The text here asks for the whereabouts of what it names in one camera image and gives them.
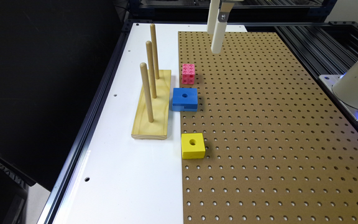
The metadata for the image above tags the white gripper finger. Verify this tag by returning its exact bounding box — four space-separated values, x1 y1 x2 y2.
207 0 220 34
211 2 232 54

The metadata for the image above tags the blue block with hole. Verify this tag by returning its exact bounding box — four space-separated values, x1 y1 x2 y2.
172 88 198 111

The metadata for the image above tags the yellow block with hole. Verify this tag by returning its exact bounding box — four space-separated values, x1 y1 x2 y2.
181 133 206 159

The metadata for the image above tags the rear wooden peg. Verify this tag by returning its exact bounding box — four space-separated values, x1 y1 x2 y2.
150 23 160 80

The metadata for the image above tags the wooden peg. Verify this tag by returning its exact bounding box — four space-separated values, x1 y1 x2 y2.
145 40 157 98
140 62 154 123
150 23 160 80

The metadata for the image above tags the pink perforated cube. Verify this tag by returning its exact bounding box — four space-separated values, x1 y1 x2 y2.
181 63 195 85

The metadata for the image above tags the middle wooden peg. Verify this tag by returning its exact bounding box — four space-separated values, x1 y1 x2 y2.
145 40 157 98

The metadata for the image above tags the front wooden peg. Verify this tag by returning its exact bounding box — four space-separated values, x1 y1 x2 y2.
140 62 154 123

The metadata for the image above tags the wooden peg base board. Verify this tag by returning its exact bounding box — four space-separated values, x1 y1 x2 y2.
131 70 172 140

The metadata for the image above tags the brown perforated pegboard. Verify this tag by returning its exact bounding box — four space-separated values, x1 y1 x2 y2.
178 31 358 223

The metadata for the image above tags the black monitor panel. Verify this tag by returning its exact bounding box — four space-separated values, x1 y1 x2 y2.
0 0 122 190

